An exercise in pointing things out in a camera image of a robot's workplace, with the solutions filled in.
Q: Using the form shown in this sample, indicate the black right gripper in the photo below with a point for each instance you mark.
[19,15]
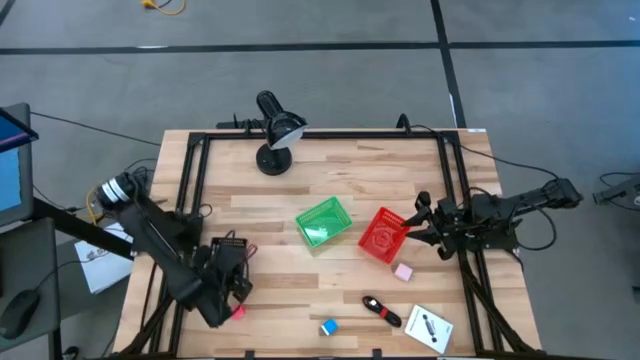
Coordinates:
[450,225]

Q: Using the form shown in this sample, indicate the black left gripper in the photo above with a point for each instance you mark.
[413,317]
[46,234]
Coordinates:
[225,267]

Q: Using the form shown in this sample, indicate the red charger cube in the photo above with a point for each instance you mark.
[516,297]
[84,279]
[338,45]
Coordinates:
[239,313]

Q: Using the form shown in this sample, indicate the pale pink charger cube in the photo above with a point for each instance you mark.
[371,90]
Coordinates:
[403,272]

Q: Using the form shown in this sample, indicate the black and red tool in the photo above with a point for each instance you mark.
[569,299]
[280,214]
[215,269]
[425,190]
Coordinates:
[381,311]

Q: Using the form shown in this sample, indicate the blue charger cube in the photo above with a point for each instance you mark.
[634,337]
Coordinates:
[329,327]

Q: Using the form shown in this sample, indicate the white printed booklet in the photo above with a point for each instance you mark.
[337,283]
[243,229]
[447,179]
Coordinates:
[428,328]

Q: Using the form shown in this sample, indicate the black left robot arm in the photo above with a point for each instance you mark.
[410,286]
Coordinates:
[150,235]

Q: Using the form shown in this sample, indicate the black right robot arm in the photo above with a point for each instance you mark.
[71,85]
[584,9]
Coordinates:
[525,202]

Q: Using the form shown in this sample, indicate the red plastic basket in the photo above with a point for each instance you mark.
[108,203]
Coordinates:
[384,235]

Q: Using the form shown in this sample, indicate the black plastic basket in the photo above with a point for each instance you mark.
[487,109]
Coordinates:
[229,242]

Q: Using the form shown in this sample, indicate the green plastic basket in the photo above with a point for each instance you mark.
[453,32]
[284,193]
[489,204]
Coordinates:
[322,222]

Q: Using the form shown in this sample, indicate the white paper sheet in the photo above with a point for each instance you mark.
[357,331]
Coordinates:
[102,270]

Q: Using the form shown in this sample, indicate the black desk lamp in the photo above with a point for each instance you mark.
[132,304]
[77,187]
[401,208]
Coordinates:
[274,160]

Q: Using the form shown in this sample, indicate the black desk support bar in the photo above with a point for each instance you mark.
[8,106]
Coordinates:
[80,227]

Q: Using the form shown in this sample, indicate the black device on floor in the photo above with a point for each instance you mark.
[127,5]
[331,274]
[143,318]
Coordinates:
[620,191]

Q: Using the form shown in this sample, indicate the grey side desk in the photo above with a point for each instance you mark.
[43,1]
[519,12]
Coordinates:
[30,255]

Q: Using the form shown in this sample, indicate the black computer mouse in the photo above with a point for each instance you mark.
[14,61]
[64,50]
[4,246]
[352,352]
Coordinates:
[17,315]

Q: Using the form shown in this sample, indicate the computer monitor with blue screen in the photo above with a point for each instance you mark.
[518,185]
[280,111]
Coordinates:
[10,175]

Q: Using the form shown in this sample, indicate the black metal table frame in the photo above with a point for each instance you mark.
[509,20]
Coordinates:
[325,135]

